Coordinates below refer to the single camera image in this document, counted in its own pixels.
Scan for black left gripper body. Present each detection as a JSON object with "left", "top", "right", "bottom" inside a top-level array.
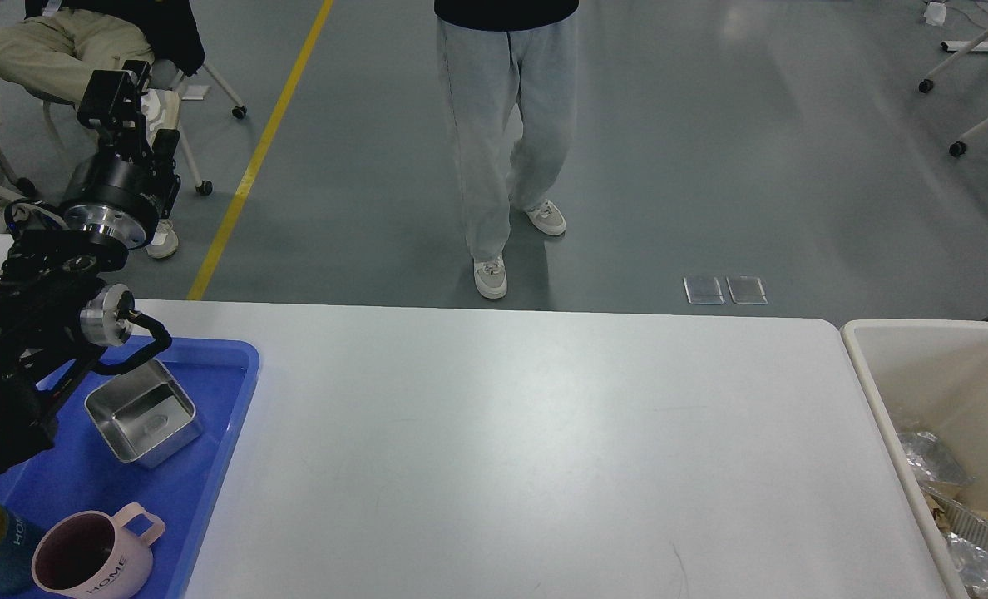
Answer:
[{"left": 60, "top": 152, "right": 179, "bottom": 250}]

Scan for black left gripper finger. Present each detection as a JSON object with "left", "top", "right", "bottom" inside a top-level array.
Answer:
[
  {"left": 151, "top": 128, "right": 181, "bottom": 220},
  {"left": 77, "top": 60, "right": 151, "bottom": 163}
]

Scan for stainless steel rectangular container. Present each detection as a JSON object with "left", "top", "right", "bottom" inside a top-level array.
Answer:
[{"left": 84, "top": 359, "right": 204, "bottom": 469}]

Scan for pink mug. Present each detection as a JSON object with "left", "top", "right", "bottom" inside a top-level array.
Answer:
[{"left": 30, "top": 502, "right": 166, "bottom": 598}]

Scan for aluminium foil tray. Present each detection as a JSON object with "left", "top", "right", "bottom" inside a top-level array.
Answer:
[{"left": 922, "top": 486, "right": 988, "bottom": 598}]

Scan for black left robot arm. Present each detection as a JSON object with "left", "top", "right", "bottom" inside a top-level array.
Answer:
[{"left": 0, "top": 61, "right": 180, "bottom": 473}]

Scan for seated person khaki trousers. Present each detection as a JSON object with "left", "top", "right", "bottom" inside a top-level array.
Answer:
[{"left": 0, "top": 0, "right": 207, "bottom": 260}]

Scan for standing person grey jeans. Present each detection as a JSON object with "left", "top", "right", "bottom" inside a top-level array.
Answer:
[{"left": 433, "top": 1, "right": 579, "bottom": 300}]

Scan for floor plate left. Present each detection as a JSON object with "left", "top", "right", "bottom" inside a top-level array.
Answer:
[{"left": 683, "top": 275, "right": 726, "bottom": 306}]

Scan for floor plate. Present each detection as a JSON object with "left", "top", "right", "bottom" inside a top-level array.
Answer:
[
  {"left": 725, "top": 275, "right": 768, "bottom": 304},
  {"left": 683, "top": 275, "right": 726, "bottom": 306}
]

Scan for floor plate right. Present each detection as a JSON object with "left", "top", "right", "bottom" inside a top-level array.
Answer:
[{"left": 725, "top": 275, "right": 768, "bottom": 304}]

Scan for crumpled foil in bin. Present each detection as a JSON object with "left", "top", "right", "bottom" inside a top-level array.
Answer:
[{"left": 897, "top": 431, "right": 976, "bottom": 497}]

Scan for white plastic bin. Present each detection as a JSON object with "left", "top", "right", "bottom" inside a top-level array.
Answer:
[{"left": 841, "top": 319, "right": 988, "bottom": 598}]

